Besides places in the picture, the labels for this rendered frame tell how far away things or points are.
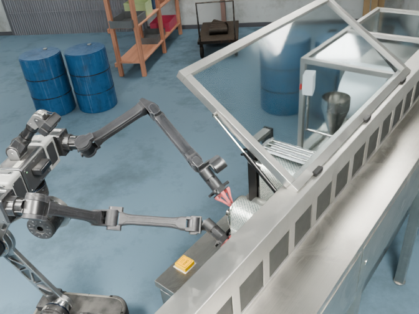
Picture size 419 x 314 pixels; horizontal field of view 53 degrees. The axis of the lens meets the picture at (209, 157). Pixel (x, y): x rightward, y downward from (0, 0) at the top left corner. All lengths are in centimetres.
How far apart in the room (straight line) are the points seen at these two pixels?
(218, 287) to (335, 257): 51
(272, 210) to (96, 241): 267
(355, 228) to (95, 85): 464
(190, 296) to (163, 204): 295
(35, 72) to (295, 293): 497
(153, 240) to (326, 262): 239
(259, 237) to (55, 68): 493
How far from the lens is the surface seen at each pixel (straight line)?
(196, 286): 109
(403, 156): 198
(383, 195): 174
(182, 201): 398
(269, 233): 121
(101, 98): 584
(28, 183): 203
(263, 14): 876
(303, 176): 139
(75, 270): 362
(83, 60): 564
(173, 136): 203
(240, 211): 182
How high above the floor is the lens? 249
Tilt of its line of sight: 33 degrees down
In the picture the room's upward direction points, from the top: 6 degrees counter-clockwise
